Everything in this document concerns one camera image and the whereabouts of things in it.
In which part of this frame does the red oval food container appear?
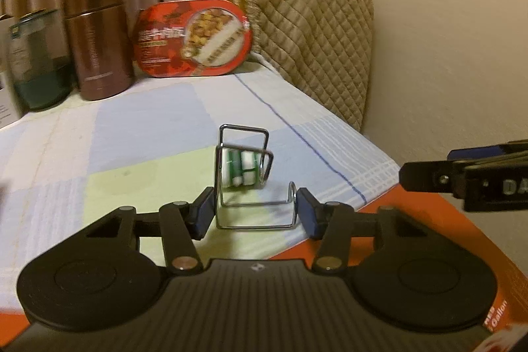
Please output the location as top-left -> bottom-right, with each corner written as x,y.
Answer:
132,0 -> 252,78

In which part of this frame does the pastel checked table cloth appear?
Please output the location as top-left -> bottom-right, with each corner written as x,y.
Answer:
1,62 -> 398,311

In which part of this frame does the wire holder with green roll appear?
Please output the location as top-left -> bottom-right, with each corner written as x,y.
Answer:
214,123 -> 298,231

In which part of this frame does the beige quilted chair cover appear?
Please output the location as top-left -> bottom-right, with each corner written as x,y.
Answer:
234,0 -> 374,130

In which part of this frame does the dark green glass jar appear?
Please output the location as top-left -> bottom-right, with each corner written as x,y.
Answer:
8,9 -> 73,111

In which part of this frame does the orange printed cardboard mat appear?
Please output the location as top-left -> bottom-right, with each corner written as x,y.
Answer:
6,206 -> 527,351

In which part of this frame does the white product box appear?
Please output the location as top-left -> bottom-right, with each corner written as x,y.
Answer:
0,14 -> 22,128

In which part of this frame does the brown metal thermos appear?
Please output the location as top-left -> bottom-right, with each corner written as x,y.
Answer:
62,0 -> 134,101

